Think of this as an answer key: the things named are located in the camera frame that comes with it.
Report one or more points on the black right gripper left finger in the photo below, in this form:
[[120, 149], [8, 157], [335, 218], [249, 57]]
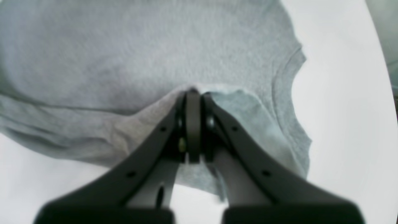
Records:
[[138, 190]]

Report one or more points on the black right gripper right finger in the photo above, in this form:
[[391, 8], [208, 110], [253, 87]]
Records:
[[259, 189]]

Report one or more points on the grey t-shirt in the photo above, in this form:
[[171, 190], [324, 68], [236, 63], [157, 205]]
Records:
[[88, 80]]

